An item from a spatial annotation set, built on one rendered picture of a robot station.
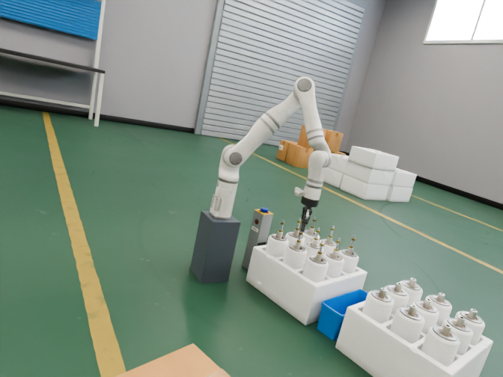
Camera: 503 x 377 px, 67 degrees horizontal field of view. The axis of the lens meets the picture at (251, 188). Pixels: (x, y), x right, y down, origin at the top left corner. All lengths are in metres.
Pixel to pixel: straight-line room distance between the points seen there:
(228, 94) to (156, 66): 1.32
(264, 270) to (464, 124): 5.99
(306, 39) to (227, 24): 1.67
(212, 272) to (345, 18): 7.14
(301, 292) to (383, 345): 0.38
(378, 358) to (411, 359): 0.12
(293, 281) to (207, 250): 0.39
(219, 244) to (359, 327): 0.67
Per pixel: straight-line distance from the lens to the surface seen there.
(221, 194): 1.68
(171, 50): 6.69
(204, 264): 1.74
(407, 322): 1.46
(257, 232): 1.91
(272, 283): 1.76
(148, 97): 6.62
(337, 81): 8.35
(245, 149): 1.63
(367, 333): 1.51
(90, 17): 6.32
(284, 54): 7.53
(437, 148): 7.56
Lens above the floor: 0.85
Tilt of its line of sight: 13 degrees down
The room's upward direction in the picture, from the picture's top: 12 degrees clockwise
